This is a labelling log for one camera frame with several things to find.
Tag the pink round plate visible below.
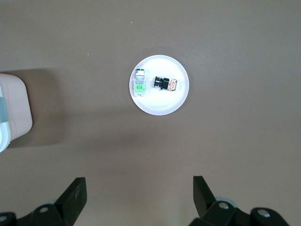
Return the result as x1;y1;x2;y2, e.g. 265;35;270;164
130;55;190;116

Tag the green white push-button switch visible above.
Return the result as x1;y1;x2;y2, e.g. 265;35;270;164
133;68;147;97

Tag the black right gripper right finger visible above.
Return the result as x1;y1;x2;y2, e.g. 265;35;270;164
189;175;290;226

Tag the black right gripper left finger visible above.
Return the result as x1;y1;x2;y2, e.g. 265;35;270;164
0;177;88;226

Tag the orange black push-button switch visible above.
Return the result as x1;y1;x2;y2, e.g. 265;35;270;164
153;75;178;92

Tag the white lidded storage box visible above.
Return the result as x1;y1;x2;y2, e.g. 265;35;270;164
0;73;33;153

